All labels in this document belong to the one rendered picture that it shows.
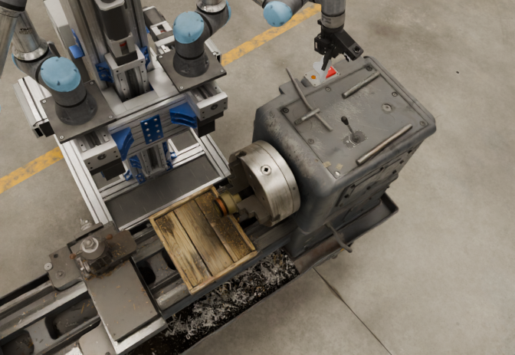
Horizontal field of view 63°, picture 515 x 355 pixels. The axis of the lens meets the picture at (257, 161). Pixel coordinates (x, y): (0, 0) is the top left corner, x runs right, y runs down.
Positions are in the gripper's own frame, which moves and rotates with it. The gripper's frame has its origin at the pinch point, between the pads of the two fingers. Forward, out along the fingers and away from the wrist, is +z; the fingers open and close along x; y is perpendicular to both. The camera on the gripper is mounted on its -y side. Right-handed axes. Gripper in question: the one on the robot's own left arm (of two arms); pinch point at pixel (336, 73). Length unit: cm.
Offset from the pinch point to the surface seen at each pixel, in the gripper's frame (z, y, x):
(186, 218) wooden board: 46, 22, 66
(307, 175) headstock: 21.0, -12.3, 28.7
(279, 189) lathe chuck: 21.8, -8.9, 39.6
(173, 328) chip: 84, 6, 96
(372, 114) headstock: 19.6, -11.8, -8.3
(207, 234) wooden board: 49, 12, 64
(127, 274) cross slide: 38, 14, 96
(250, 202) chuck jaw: 30, -1, 47
